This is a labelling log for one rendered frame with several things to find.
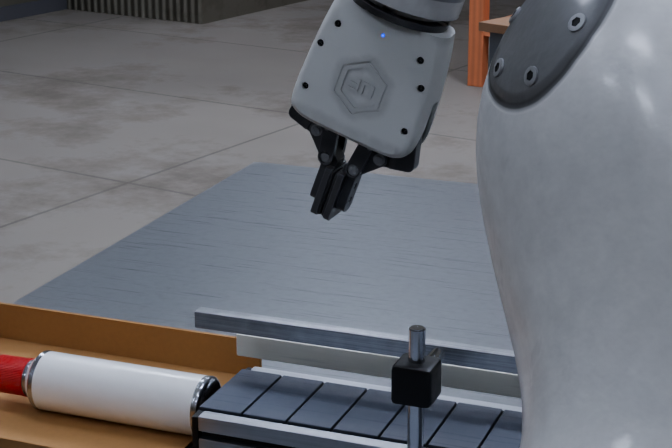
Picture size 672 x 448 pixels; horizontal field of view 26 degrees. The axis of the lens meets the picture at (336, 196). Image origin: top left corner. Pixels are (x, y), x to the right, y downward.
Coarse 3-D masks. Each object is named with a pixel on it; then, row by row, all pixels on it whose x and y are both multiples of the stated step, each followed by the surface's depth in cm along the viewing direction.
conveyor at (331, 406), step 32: (224, 384) 121; (256, 384) 121; (288, 384) 121; (320, 384) 121; (256, 416) 115; (288, 416) 115; (320, 416) 115; (352, 416) 115; (384, 416) 115; (448, 416) 116; (480, 416) 115; (512, 416) 115
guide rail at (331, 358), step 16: (240, 336) 122; (256, 336) 122; (240, 352) 123; (256, 352) 122; (272, 352) 121; (288, 352) 121; (304, 352) 120; (320, 352) 120; (336, 352) 119; (352, 352) 119; (336, 368) 120; (352, 368) 119; (368, 368) 119; (384, 368) 118; (448, 368) 116; (464, 368) 115; (448, 384) 116; (464, 384) 116; (480, 384) 115; (496, 384) 115; (512, 384) 114
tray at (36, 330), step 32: (0, 320) 143; (32, 320) 141; (64, 320) 140; (96, 320) 139; (0, 352) 140; (32, 352) 140; (64, 352) 140; (96, 352) 140; (128, 352) 138; (160, 352) 137; (192, 352) 136; (224, 352) 134; (0, 416) 126; (32, 416) 126; (64, 416) 126
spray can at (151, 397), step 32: (0, 384) 127; (32, 384) 124; (64, 384) 123; (96, 384) 122; (128, 384) 121; (160, 384) 121; (192, 384) 120; (96, 416) 123; (128, 416) 122; (160, 416) 120
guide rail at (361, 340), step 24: (216, 312) 114; (240, 312) 114; (264, 336) 112; (288, 336) 112; (312, 336) 111; (336, 336) 110; (360, 336) 109; (384, 336) 109; (408, 336) 109; (456, 360) 107; (480, 360) 106; (504, 360) 106
